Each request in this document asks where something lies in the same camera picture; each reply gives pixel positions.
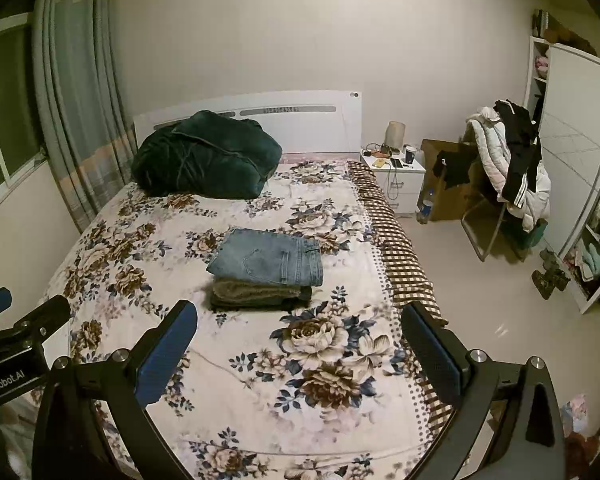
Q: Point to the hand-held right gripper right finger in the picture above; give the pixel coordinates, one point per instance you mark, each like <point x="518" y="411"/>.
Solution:
<point x="437" y="355"/>

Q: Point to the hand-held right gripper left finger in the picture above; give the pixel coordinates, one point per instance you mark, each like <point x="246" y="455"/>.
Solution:
<point x="169" y="350"/>

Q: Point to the olive fleece pants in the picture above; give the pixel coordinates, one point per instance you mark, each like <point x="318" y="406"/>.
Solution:
<point x="255" y="295"/>

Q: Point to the blue jeans pants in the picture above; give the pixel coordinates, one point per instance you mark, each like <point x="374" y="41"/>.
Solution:
<point x="267" y="257"/>

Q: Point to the brown checkered bed sheet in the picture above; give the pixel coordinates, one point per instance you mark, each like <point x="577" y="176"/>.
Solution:
<point x="405" y="270"/>

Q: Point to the floral blanket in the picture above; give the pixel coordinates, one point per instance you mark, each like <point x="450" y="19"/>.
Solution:
<point x="260" y="360"/>

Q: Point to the metal folding chair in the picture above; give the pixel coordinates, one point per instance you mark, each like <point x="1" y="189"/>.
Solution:
<point x="485" y="230"/>

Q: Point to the dark shoes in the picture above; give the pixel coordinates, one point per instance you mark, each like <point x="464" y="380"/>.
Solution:
<point x="550" y="277"/>

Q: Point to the plastic water bottle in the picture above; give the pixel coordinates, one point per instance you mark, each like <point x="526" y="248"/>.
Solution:
<point x="425" y="207"/>

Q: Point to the pale crumpled cloth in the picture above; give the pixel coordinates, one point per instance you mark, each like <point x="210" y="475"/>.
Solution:
<point x="576" y="412"/>

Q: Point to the brown cardboard box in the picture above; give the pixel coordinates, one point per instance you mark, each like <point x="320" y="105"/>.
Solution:
<point x="455" y="202"/>

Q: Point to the green storage bin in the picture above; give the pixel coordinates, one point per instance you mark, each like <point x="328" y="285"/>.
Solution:
<point x="537" y="234"/>

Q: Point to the white nightstand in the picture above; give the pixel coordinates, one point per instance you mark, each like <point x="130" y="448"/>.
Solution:
<point x="405" y="185"/>

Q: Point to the black cloth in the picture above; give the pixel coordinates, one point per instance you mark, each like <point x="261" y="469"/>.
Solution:
<point x="457" y="167"/>

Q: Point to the dark green quilt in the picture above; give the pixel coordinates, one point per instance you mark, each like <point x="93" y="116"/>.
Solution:
<point x="205" y="160"/>

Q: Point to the window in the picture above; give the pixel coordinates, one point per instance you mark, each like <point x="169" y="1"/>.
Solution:
<point x="7" y="110"/>

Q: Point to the black phone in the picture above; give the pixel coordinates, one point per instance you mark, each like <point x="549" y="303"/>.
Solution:
<point x="396" y="162"/>

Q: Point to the yellow small packet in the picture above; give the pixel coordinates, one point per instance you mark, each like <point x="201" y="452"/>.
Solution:
<point x="379" y="163"/>

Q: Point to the dark cup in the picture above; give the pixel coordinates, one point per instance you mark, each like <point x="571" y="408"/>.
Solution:
<point x="409" y="155"/>

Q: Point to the chair piled with clothes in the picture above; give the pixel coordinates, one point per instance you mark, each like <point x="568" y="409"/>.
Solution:
<point x="495" y="150"/>

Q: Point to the beige table lamp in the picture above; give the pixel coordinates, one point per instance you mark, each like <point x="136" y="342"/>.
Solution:
<point x="395" y="135"/>

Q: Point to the black striped garment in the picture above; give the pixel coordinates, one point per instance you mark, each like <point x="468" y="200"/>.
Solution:
<point x="522" y="145"/>

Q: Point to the grey green curtain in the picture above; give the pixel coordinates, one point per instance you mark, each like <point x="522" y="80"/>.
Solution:
<point x="75" y="85"/>

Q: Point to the white bed headboard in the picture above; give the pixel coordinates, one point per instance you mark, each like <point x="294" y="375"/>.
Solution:
<point x="310" y="125"/>

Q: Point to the white wardrobe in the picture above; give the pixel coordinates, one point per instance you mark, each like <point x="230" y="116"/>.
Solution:
<point x="575" y="125"/>

